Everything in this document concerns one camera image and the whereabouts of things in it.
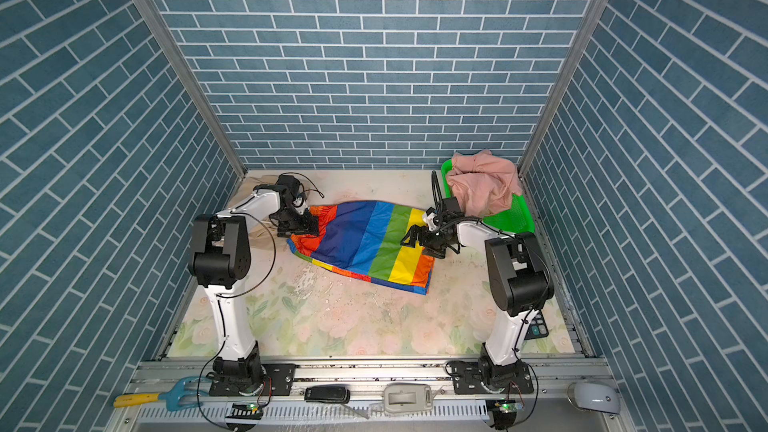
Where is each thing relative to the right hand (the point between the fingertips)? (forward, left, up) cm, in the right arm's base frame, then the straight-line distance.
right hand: (411, 243), depth 95 cm
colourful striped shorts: (+1, +16, -2) cm, 16 cm away
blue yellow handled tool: (-45, +53, -1) cm, 70 cm away
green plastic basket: (+12, -36, 0) cm, 38 cm away
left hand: (+3, +36, -2) cm, 36 cm away
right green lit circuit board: (-42, -25, -7) cm, 49 cm away
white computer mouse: (-38, -43, +2) cm, 57 cm away
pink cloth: (+20, -23, +9) cm, 32 cm away
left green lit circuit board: (-47, +38, -7) cm, 60 cm away
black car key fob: (-42, +18, -1) cm, 46 cm away
